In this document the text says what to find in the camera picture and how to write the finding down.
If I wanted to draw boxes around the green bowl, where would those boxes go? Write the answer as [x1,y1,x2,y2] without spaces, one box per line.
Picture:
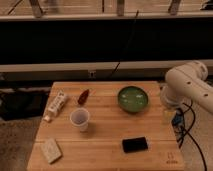
[117,86,149,113]

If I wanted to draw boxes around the beige sponge block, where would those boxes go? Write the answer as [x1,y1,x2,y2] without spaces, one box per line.
[41,138,62,164]

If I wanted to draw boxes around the white toothpaste tube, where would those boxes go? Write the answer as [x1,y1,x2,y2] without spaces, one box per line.
[43,91,69,122]

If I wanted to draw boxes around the black hanging cable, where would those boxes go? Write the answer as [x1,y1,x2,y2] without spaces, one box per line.
[107,9,140,79]

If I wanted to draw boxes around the red chili pepper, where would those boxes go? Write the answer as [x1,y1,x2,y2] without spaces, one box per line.
[78,90,90,105]

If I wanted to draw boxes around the black power cable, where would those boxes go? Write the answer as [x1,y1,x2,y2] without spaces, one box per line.
[176,101,208,171]

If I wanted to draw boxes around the wall outlet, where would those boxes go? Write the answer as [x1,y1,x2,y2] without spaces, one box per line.
[88,70,96,79]

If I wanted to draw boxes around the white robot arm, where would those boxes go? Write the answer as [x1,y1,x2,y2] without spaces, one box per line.
[160,61,213,124]

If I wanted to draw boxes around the blue power adapter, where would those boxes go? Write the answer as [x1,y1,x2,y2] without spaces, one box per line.
[172,114,185,134]

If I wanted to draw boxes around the black eraser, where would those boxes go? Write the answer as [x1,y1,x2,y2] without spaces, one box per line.
[122,137,148,153]

